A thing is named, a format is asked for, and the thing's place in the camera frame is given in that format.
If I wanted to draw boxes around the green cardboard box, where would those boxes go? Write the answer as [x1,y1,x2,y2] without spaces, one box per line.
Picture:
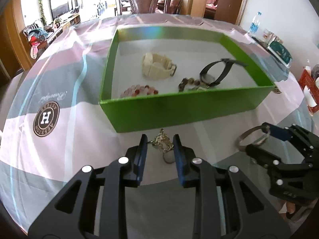
[99,27,276,133]

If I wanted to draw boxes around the cream bracelet watch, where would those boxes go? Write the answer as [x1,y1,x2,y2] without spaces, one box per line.
[142,52,177,80]

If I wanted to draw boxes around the red plastic basket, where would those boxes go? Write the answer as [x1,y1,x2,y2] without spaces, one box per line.
[297,66,319,113]

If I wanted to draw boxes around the small cardboard boxes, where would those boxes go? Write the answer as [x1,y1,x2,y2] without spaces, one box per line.
[263,28,283,46]

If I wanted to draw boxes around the silver bangle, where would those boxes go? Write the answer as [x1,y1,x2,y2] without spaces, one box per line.
[237,125,271,152]

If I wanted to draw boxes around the white squeeze bottle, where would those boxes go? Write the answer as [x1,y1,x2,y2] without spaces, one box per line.
[302,85,318,108]

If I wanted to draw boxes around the pile of clothes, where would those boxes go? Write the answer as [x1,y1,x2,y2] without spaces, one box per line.
[24,20,50,60]

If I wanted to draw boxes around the flat screen television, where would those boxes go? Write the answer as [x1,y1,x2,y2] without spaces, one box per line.
[49,0,71,21]

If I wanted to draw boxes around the wooden armchair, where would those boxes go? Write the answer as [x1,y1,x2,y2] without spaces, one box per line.
[23,19,56,58]

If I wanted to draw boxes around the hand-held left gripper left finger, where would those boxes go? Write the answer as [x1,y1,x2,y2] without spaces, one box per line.
[27,134,149,239]

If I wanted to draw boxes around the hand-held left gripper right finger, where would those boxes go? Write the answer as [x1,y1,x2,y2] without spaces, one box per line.
[173,134,292,239]

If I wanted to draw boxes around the dark bead bracelet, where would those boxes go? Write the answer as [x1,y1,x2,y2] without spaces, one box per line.
[178,77,203,91]

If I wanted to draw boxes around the plastic water bottle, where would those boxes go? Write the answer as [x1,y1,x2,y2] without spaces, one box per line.
[248,11,262,37]

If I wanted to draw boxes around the black strap watch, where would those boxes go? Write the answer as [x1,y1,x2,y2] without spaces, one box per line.
[199,58,249,87]

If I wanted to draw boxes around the green ivy vine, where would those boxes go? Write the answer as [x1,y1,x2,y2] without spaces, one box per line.
[37,0,47,23]

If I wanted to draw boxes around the pink bead bracelet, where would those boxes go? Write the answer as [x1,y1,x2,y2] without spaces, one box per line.
[120,84,159,98]

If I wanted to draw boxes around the person's right hand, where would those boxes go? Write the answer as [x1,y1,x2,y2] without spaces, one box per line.
[285,200,299,221]

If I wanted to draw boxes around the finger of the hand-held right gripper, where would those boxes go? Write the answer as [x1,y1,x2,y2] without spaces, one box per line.
[245,144,283,170]
[262,122,319,155]

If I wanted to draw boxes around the wooden television cabinet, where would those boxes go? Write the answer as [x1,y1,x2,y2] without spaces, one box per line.
[46,14,81,43]

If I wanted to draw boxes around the wooden chair with cushion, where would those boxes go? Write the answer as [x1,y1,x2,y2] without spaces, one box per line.
[159,0,183,15]

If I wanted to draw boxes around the teal package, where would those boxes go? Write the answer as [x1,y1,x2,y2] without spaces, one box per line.
[268,41,292,67]

